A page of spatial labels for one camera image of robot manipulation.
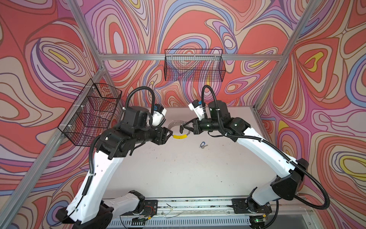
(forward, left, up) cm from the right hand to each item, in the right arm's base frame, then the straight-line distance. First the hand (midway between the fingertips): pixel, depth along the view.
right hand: (186, 128), depth 68 cm
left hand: (-5, +7, +5) cm, 10 cm away
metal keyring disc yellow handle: (+2, +5, +2) cm, 5 cm away
